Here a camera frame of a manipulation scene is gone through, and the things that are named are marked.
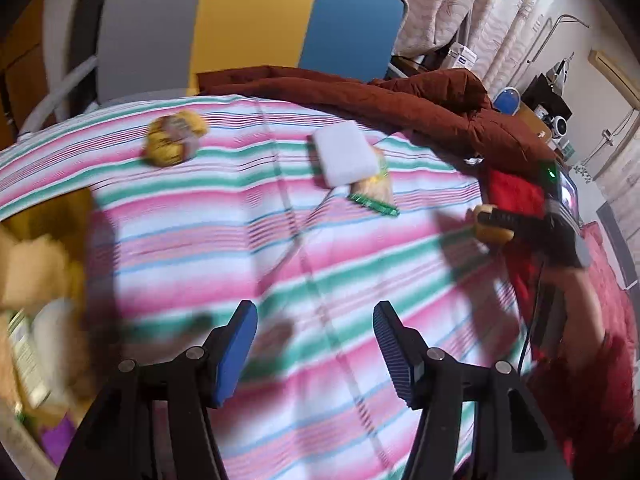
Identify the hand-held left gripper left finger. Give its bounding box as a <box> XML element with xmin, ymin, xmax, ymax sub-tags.
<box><xmin>55</xmin><ymin>300</ymin><xmax>259</xmax><ymax>480</ymax></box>

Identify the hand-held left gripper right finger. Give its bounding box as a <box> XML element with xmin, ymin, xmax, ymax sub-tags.
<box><xmin>372</xmin><ymin>301</ymin><xmax>573</xmax><ymax>480</ymax></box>

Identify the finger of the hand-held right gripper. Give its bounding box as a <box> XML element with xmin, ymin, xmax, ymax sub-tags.
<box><xmin>476</xmin><ymin>207</ymin><xmax>547</xmax><ymax>241</ymax></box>

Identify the yellow sponge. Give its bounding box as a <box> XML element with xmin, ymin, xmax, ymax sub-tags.
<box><xmin>465</xmin><ymin>203</ymin><xmax>516</xmax><ymax>244</ymax></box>

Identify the tan storage container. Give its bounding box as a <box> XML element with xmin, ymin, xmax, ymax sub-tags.
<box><xmin>0</xmin><ymin>187</ymin><xmax>102</xmax><ymax>480</ymax></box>

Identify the person's right forearm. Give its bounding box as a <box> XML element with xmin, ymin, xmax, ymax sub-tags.
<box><xmin>530</xmin><ymin>260</ymin><xmax>637</xmax><ymax>480</ymax></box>

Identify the red cloth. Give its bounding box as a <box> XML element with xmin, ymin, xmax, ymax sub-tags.
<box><xmin>482</xmin><ymin>167</ymin><xmax>561</xmax><ymax>322</ymax></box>

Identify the red rug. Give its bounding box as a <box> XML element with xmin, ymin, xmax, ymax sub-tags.
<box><xmin>580</xmin><ymin>220</ymin><xmax>640</xmax><ymax>361</ymax></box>

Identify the striped blanket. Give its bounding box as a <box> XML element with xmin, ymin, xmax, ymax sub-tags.
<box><xmin>0</xmin><ymin>95</ymin><xmax>532</xmax><ymax>480</ymax></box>

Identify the clear snack packet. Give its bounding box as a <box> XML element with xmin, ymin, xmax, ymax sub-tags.
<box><xmin>348</xmin><ymin>145</ymin><xmax>401</xmax><ymax>217</ymax></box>

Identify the brown quilted jacket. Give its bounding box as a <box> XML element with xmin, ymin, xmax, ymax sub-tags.
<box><xmin>196</xmin><ymin>66</ymin><xmax>564</xmax><ymax>172</ymax></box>

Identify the white blue carton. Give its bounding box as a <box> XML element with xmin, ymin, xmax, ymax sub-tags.
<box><xmin>446</xmin><ymin>44</ymin><xmax>479</xmax><ymax>67</ymax></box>

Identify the white sponge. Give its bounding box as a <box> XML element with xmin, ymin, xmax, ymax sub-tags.
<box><xmin>311</xmin><ymin>122</ymin><xmax>381</xmax><ymax>189</ymax></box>

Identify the purple cloth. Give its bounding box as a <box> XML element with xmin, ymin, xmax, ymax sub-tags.
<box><xmin>40</xmin><ymin>414</ymin><xmax>79</xmax><ymax>467</ymax></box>

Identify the yellow crumpled snack bag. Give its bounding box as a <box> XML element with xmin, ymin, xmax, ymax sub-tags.
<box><xmin>143</xmin><ymin>110</ymin><xmax>209</xmax><ymax>167</ymax></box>

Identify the pale patterned curtain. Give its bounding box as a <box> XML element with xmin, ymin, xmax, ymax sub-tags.
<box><xmin>340</xmin><ymin>0</ymin><xmax>567</xmax><ymax>62</ymax></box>

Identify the grey yellow blue chair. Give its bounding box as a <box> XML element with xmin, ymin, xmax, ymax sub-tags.
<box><xmin>17</xmin><ymin>0</ymin><xmax>408</xmax><ymax>137</ymax></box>

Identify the beige wall unit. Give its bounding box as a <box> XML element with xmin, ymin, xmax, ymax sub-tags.
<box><xmin>588</xmin><ymin>48</ymin><xmax>640</xmax><ymax>92</ymax></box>

